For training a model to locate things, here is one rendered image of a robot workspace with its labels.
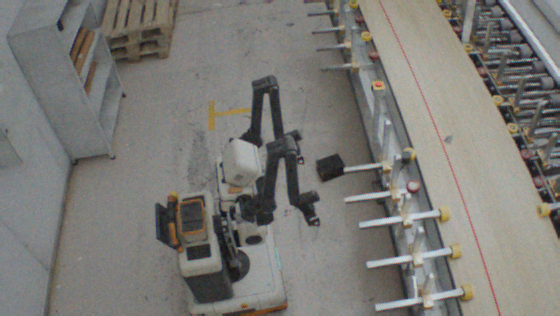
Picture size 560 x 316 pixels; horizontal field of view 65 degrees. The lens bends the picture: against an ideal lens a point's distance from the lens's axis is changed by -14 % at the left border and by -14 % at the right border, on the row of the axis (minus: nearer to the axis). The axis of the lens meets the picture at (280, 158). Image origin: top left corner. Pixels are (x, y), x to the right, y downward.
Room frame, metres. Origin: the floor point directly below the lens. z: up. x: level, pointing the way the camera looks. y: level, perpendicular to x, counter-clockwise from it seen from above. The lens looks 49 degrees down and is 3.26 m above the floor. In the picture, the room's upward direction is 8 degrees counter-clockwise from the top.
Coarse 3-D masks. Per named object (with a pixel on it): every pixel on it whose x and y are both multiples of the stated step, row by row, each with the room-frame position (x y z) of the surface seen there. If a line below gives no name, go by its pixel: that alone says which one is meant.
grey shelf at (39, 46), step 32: (32, 0) 3.56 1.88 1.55; (64, 0) 3.40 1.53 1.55; (32, 32) 3.06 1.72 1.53; (64, 32) 3.40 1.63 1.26; (96, 32) 3.87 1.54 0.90; (32, 64) 3.06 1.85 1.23; (64, 64) 3.05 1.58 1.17; (64, 96) 3.06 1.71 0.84; (96, 96) 3.38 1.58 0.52; (64, 128) 3.06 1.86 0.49; (96, 128) 3.05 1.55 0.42
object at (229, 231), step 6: (222, 210) 1.80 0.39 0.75; (222, 216) 1.80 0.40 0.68; (228, 216) 1.72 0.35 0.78; (228, 222) 1.68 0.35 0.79; (228, 228) 1.64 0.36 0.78; (228, 234) 1.61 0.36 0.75; (234, 234) 1.70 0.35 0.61; (228, 240) 1.63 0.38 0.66; (234, 240) 1.63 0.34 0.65; (228, 246) 1.61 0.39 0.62; (234, 246) 1.59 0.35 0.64; (240, 246) 1.61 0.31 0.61
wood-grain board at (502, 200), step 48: (384, 0) 3.68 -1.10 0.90; (432, 0) 3.63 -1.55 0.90; (384, 48) 2.98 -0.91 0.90; (432, 48) 2.93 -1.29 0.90; (432, 96) 2.39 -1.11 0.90; (480, 96) 2.34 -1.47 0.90; (432, 144) 1.96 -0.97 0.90; (480, 144) 1.91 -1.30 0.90; (432, 192) 1.60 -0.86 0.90; (480, 192) 1.54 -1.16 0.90; (528, 192) 1.48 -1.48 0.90; (480, 240) 1.22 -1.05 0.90; (528, 240) 1.15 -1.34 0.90; (480, 288) 0.93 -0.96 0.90; (528, 288) 0.87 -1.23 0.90
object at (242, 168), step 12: (240, 144) 1.74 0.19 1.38; (228, 156) 1.70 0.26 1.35; (240, 156) 1.65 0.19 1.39; (252, 156) 1.68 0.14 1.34; (228, 168) 1.63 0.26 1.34; (240, 168) 1.58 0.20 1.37; (252, 168) 1.60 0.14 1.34; (228, 180) 1.58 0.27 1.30; (240, 180) 1.58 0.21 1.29; (252, 180) 1.59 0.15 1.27
